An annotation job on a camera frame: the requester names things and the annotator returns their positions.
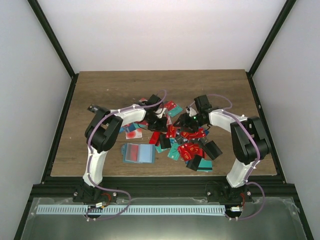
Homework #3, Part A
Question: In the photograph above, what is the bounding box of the red VIP card centre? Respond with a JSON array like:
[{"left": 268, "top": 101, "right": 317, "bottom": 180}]
[{"left": 177, "top": 143, "right": 205, "bottom": 162}]

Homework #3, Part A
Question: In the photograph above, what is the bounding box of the glossy red card back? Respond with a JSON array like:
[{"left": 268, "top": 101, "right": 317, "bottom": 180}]
[{"left": 149, "top": 131, "right": 161, "bottom": 146}]

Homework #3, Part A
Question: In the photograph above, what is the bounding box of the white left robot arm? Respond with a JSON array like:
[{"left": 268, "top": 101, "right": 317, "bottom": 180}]
[{"left": 81, "top": 94, "right": 167, "bottom": 202}]

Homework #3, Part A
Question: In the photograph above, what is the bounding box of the white red circle card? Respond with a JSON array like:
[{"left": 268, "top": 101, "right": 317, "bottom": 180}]
[{"left": 125, "top": 129, "right": 143, "bottom": 140}]

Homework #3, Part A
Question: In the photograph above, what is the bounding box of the teal card with stripe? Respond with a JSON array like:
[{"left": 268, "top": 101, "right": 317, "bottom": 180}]
[{"left": 196, "top": 158, "right": 213, "bottom": 173}]

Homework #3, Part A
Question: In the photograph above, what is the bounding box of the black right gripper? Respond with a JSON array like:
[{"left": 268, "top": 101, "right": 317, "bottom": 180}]
[{"left": 173, "top": 113, "right": 206, "bottom": 134}]

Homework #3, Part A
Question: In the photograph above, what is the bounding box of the light blue slotted rail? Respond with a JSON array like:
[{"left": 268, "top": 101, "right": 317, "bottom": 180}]
[{"left": 36, "top": 204, "right": 226, "bottom": 216}]

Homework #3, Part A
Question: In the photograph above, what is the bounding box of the black aluminium frame rail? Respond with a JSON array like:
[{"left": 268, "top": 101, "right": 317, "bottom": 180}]
[{"left": 30, "top": 175, "right": 297, "bottom": 198}]

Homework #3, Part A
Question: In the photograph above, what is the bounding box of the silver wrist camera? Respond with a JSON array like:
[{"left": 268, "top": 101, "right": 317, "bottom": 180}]
[{"left": 185, "top": 101, "right": 198, "bottom": 117}]

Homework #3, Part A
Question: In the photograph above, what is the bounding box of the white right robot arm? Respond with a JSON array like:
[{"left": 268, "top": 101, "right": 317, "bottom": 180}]
[{"left": 173, "top": 95, "right": 271, "bottom": 202}]

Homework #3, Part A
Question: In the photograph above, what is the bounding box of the red vip card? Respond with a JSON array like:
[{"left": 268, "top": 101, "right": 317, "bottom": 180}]
[
  {"left": 177, "top": 143, "right": 205, "bottom": 162},
  {"left": 164, "top": 100, "right": 177, "bottom": 112}
]

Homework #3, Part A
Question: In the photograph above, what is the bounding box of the teal VIP card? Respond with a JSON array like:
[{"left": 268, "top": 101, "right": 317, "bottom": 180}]
[{"left": 168, "top": 105, "right": 183, "bottom": 118}]

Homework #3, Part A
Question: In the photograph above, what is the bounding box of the blue leather card holder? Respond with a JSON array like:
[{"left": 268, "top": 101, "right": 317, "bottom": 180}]
[{"left": 121, "top": 143, "right": 156, "bottom": 164}]

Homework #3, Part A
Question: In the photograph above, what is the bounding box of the small black card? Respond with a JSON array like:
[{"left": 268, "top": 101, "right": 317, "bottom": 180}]
[{"left": 87, "top": 104, "right": 101, "bottom": 114}]

